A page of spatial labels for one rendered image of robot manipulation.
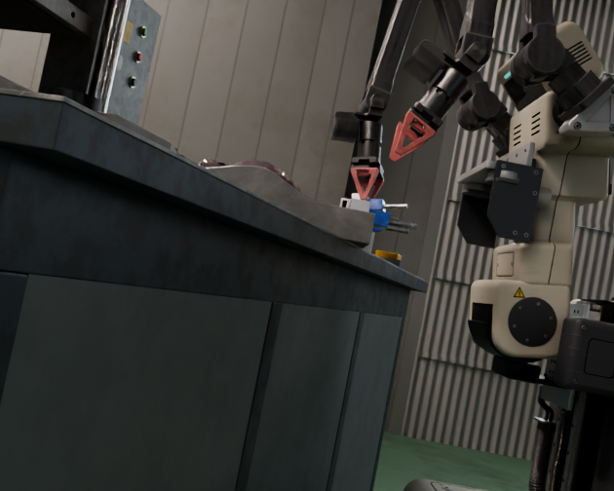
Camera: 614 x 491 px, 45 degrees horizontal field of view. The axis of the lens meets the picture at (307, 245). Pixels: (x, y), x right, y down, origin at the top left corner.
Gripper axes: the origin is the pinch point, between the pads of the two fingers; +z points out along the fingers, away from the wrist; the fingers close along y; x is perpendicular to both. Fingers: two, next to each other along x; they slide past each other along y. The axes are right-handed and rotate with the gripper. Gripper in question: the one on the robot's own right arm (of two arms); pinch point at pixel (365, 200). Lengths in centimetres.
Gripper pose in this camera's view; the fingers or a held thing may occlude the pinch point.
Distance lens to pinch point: 178.6
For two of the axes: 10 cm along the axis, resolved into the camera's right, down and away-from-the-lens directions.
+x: 9.6, 0.2, -2.7
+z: -0.9, 9.6, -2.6
